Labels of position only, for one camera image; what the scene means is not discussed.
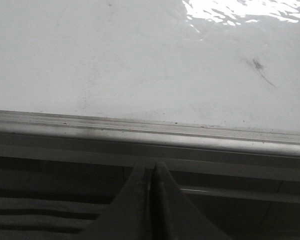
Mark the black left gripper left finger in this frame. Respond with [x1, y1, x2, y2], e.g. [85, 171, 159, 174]
[74, 163, 150, 240]

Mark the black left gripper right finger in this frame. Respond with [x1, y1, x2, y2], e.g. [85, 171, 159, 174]
[151, 162, 230, 240]

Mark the white whiteboard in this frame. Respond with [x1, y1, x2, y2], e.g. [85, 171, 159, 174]
[0, 0, 300, 132]

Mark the aluminium whiteboard frame rail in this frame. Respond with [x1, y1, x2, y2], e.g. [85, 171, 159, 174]
[0, 110, 300, 182]

